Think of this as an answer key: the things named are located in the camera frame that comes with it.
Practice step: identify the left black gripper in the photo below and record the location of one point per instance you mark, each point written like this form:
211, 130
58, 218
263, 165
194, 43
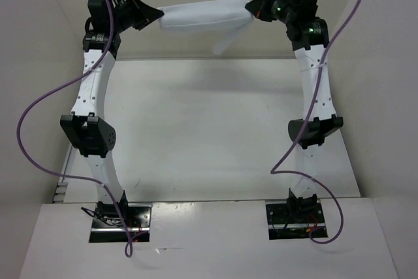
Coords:
147, 15

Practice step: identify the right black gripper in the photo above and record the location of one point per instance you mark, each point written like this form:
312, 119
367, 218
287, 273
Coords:
258, 6

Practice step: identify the white skirt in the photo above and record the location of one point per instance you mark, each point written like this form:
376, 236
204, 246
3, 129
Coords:
228, 16

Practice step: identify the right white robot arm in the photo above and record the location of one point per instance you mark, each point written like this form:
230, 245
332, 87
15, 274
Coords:
309, 37

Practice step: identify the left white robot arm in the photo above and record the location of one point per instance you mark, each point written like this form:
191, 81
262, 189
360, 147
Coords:
85, 126

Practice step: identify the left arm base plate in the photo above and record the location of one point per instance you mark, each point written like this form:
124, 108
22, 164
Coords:
107, 228

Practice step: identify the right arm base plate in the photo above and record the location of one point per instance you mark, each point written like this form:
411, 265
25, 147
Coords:
281, 226

